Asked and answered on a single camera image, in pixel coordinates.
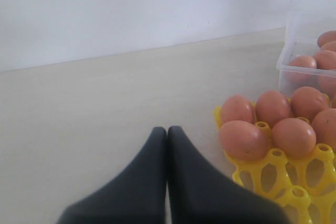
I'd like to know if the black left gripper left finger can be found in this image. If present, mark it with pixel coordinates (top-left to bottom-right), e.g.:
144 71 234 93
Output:
57 127 167 224

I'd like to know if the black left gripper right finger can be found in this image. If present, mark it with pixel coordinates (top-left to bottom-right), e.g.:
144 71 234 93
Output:
167 126 289 224

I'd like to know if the brown egg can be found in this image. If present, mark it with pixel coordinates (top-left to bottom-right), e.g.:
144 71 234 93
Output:
218 120 268 161
313 50 336 70
311 108 336 153
285 55 317 84
291 87 329 122
317 30 336 48
320 41 336 52
255 90 292 128
317 76 335 96
219 94 255 124
272 118 316 159

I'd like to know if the yellow plastic egg tray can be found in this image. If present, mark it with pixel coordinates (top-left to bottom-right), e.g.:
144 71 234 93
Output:
214 97 335 223

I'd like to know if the clear plastic container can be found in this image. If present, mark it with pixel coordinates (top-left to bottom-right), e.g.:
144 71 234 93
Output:
276 10 335 97

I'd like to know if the brown egg top back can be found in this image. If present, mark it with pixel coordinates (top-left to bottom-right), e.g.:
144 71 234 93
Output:
317 30 336 48

